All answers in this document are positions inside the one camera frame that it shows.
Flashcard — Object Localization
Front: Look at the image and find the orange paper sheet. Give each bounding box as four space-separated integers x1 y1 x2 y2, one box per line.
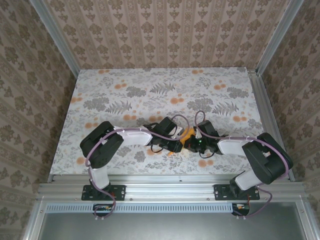
167 126 195 157

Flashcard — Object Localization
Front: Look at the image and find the grey metal sheet panel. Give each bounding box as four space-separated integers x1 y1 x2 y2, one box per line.
37 212 309 240

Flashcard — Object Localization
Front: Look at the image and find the small black connector box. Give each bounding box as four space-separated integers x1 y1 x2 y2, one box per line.
93 203 114 218
231 202 251 217

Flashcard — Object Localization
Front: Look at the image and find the long aluminium frame rail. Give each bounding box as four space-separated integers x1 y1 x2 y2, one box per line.
37 174 305 201

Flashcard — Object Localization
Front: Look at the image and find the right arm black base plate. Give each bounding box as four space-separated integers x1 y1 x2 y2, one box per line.
214 183 261 201

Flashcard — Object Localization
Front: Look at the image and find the grey slotted cable duct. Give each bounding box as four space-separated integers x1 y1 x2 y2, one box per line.
46 202 233 214

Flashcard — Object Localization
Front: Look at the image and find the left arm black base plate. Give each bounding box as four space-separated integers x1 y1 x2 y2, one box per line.
81 184 126 201

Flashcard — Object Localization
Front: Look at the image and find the aluminium table side rail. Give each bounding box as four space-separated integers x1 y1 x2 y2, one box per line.
247 69 296 182

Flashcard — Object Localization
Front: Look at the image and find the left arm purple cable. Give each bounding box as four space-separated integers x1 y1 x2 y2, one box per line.
85 114 191 222

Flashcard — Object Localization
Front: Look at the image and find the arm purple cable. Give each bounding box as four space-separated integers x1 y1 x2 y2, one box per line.
194 110 289 221
85 114 191 222

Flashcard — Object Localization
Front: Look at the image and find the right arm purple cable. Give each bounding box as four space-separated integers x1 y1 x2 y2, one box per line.
194 110 289 221

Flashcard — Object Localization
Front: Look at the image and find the aluminium frame side bar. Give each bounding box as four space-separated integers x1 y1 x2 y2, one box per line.
22 199 49 240
296 201 320 240

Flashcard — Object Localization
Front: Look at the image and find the aluminium corner post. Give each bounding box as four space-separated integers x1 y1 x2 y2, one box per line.
254 0 305 76
29 0 81 79

